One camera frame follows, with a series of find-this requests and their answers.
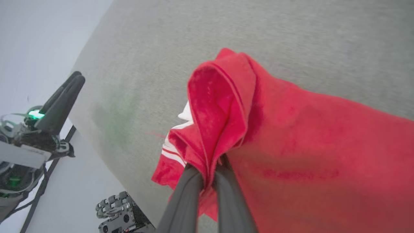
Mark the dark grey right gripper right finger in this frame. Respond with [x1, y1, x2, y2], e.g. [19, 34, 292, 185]
[212, 155, 258, 233]

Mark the dark metal frame strip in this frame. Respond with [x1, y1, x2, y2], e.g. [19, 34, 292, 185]
[19, 126, 77, 233]

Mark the red and white basketball jersey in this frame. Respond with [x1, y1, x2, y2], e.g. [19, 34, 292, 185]
[151, 48, 414, 233]

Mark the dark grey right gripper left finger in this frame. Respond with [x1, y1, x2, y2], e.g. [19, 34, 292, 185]
[155, 163, 204, 233]

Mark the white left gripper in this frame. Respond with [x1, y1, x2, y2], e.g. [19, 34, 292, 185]
[0, 71, 86, 169]

